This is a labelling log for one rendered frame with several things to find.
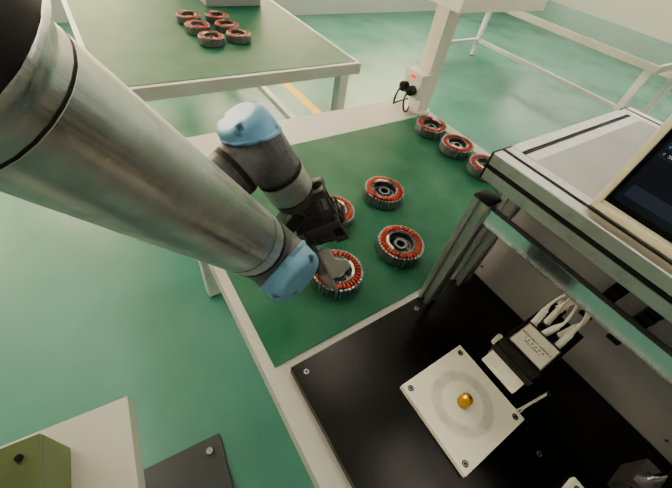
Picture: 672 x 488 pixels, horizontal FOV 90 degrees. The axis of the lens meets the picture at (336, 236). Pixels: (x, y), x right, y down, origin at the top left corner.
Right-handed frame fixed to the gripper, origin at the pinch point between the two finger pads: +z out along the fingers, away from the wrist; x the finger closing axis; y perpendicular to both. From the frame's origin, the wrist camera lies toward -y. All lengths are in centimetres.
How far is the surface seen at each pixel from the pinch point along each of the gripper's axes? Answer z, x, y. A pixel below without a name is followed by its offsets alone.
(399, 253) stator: 11.0, 4.0, 13.5
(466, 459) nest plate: 11.0, -36.2, 13.6
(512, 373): 5.9, -27.4, 24.4
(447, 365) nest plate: 12.1, -22.0, 15.4
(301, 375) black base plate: 0.0, -21.3, -7.9
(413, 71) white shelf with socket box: 12, 79, 38
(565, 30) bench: 116, 232, 184
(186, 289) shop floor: 45, 48, -83
